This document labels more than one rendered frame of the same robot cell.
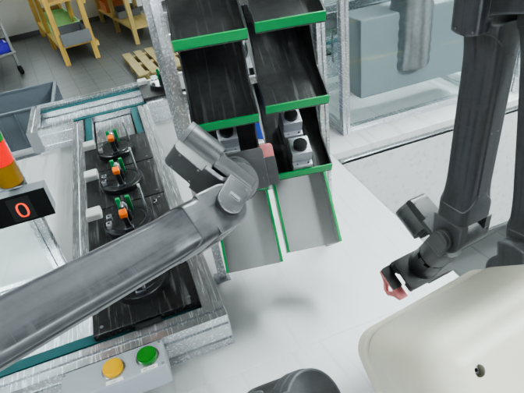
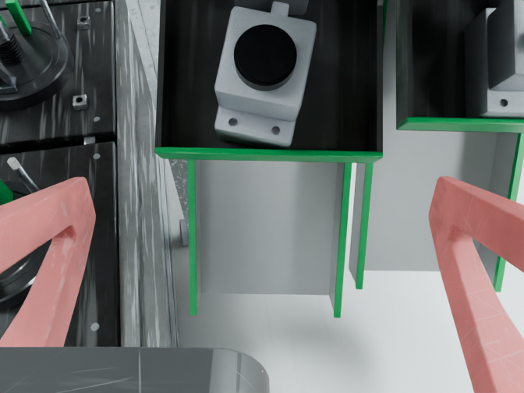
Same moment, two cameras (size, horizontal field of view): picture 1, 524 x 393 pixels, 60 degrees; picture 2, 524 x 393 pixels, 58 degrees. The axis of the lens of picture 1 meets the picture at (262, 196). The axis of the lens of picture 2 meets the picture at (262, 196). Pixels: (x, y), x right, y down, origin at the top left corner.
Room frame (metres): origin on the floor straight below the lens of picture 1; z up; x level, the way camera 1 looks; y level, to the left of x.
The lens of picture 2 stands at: (0.64, 0.04, 1.43)
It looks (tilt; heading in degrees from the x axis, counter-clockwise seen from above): 60 degrees down; 3
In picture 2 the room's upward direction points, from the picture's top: 2 degrees clockwise
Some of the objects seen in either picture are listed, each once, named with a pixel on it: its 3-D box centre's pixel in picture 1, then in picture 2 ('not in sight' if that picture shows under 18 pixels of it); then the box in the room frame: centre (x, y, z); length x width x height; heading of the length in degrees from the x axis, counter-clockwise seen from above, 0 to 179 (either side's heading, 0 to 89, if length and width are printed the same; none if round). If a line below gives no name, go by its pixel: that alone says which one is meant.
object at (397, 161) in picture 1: (401, 168); not in sight; (1.92, -0.73, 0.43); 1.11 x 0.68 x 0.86; 105
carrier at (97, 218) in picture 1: (125, 212); (4, 43); (1.06, 0.39, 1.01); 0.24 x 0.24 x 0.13; 15
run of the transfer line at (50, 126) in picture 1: (267, 71); not in sight; (2.28, -0.13, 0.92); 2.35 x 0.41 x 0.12; 105
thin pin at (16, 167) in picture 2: not in sight; (30, 185); (0.85, 0.28, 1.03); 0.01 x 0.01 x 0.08
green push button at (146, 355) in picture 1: (146, 355); not in sight; (0.60, 0.28, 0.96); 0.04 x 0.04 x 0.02
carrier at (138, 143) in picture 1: (113, 141); not in sight; (1.53, 0.51, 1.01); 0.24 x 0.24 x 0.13; 15
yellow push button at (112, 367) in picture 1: (113, 368); not in sight; (0.58, 0.35, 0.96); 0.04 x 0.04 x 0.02
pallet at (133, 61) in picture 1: (157, 61); not in sight; (5.67, 1.02, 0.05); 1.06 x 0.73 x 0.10; 23
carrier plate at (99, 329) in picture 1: (142, 285); (1, 250); (0.81, 0.32, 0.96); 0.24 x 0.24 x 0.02; 15
